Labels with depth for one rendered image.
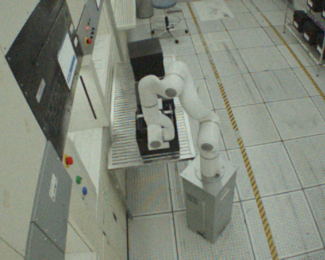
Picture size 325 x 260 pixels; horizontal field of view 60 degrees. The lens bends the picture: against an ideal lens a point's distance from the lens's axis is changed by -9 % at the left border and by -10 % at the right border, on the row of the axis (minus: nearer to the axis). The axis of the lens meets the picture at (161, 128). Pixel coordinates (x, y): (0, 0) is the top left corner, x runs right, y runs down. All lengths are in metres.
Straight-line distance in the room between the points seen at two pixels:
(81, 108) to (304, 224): 2.01
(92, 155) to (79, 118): 0.30
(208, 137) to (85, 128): 1.00
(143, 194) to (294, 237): 1.38
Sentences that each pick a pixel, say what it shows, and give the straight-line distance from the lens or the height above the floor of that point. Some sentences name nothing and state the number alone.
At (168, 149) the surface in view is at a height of 0.80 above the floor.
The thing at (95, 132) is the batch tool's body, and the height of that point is 0.87.
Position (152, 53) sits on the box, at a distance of 2.60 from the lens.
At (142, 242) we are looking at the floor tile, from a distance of 2.61.
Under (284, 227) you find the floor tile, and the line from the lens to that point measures 2.68.
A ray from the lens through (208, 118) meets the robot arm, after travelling 1.67.
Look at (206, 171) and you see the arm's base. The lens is 1.89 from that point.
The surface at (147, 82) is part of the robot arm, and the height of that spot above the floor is 1.47.
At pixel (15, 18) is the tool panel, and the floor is 2.01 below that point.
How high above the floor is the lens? 2.36
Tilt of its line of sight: 45 degrees down
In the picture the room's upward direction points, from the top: 10 degrees counter-clockwise
